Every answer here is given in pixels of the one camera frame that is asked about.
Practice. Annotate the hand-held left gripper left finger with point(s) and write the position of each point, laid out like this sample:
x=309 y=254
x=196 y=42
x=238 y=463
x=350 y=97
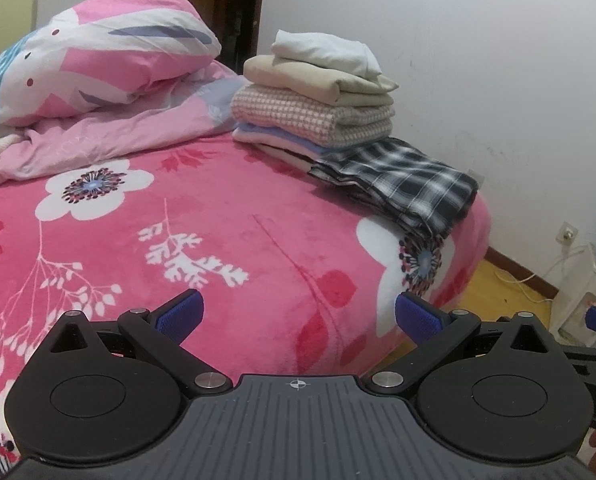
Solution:
x=180 y=315

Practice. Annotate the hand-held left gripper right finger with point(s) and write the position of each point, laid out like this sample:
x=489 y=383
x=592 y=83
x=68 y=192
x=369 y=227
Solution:
x=418 y=317

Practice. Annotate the black white plaid pants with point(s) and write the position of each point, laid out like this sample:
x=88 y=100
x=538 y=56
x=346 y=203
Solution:
x=403 y=185

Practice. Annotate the white water dispenser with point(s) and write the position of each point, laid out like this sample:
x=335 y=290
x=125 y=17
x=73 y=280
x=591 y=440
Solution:
x=583 y=290

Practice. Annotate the pink floral blanket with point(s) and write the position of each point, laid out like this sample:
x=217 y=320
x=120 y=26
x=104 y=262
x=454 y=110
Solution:
x=178 y=220

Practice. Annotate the pale pink folded cloth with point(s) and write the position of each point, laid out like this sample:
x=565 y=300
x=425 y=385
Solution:
x=288 y=156

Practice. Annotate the lavender folded cloth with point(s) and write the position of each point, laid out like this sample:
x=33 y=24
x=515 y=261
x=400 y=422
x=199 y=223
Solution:
x=273 y=137

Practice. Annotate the pink checked folded cloth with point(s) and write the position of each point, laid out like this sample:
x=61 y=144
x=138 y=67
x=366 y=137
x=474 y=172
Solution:
x=298 y=112

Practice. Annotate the pink cartoon quilt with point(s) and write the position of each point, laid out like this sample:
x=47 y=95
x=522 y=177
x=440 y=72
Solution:
x=108 y=60

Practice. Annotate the white folded cloth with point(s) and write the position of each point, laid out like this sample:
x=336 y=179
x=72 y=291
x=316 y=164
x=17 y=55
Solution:
x=323 y=52

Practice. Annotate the white wall socket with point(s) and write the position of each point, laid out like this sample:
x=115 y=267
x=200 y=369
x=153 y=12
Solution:
x=567 y=234

